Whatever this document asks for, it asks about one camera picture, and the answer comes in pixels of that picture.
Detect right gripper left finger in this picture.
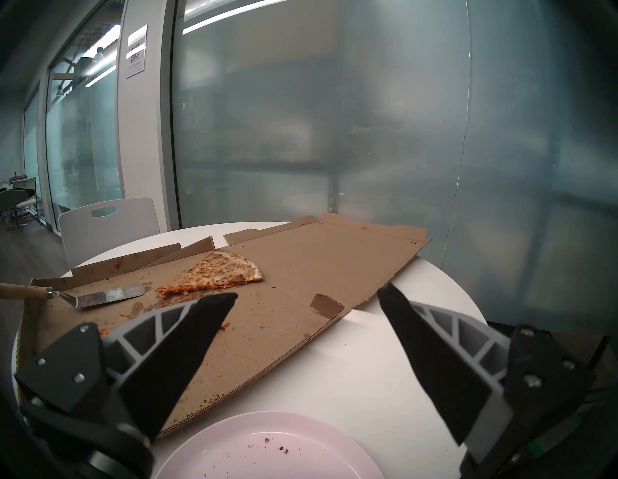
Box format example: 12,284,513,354
14,292,238,442

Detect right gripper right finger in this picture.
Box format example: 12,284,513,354
377,282,595,464

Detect wooden handled metal spatula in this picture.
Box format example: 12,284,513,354
0,282,146,310

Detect cheese pizza slice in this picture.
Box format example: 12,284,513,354
154,250,264,299

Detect pink round plate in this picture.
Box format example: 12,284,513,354
154,411,384,479

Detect open cardboard pizza box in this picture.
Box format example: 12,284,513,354
17,212,433,437

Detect distant white office chair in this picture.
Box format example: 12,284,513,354
0,176,42,231

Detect paper sign with QR code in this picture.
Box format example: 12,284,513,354
126,25,148,79

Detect white chair with handle hole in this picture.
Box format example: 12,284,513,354
58,197,161,268

